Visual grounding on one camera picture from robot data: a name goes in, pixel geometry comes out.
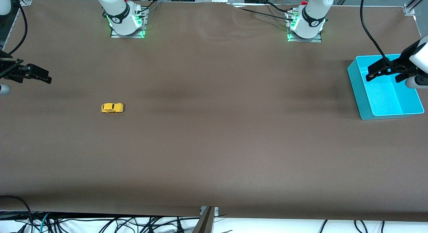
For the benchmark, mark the yellow beetle toy car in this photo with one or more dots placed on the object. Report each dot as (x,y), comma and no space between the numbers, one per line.
(112,108)

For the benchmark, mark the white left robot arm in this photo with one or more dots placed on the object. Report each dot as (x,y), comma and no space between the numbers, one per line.
(311,25)

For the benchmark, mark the cyan plastic bin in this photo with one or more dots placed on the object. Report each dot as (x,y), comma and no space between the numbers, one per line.
(384,99)

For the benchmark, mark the brown table cover sheet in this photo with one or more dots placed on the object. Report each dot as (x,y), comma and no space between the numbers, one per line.
(214,142)

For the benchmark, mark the aluminium table side rail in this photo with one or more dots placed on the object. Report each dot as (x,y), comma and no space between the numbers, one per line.
(9,30)

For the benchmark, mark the aluminium frame strut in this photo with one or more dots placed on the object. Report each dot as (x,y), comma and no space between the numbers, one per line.
(409,9)

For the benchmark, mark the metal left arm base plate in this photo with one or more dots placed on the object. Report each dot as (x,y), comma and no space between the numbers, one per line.
(306,40)

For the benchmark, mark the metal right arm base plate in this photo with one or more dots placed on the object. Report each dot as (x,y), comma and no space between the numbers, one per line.
(128,35)

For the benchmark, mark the small metal bracket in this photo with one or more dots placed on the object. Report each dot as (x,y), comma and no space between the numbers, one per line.
(216,211)

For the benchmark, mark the aluminium profile post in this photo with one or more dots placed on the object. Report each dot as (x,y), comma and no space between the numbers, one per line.
(204,224)

